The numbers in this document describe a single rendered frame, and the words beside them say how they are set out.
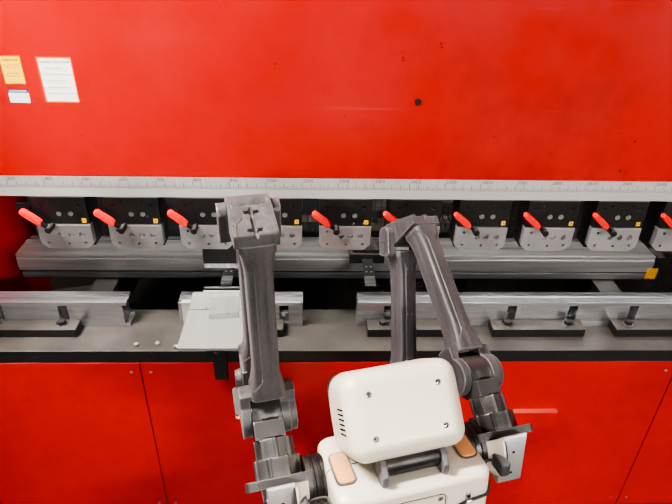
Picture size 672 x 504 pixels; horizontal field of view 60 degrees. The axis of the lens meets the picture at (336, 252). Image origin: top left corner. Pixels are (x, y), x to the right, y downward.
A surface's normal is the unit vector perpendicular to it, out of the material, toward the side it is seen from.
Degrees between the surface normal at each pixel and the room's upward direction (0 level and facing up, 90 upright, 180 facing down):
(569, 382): 90
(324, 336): 0
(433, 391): 48
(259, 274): 80
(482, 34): 90
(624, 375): 90
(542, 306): 90
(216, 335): 0
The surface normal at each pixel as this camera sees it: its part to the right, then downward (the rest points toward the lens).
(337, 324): 0.03, -0.85
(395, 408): 0.21, -0.19
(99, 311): 0.03, 0.53
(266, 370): 0.26, 0.37
